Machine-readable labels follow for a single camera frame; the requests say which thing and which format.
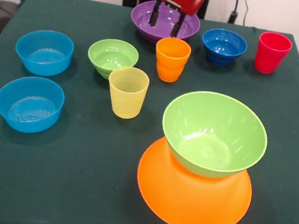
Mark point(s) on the purple bowl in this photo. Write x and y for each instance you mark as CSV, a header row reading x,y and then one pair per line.
x,y
143,23

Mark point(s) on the large orange bowl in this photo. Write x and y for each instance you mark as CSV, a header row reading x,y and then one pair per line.
x,y
192,198

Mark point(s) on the yellow cup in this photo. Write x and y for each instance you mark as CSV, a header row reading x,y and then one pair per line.
x,y
126,97

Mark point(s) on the large green bowl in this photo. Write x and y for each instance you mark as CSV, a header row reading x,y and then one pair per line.
x,y
215,128

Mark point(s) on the orange cup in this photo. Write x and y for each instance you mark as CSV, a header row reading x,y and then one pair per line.
x,y
170,67

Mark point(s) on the dark blue bowl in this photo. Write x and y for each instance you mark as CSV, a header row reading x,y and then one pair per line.
x,y
224,45

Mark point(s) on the red cup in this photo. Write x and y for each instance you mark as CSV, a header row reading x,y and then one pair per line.
x,y
270,57

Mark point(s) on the light blue bowl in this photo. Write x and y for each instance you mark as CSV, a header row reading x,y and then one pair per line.
x,y
43,54
28,107

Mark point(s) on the dark green tablecloth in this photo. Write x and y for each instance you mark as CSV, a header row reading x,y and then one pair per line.
x,y
43,172

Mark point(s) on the small green bowl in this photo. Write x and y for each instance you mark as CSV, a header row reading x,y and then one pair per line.
x,y
112,58

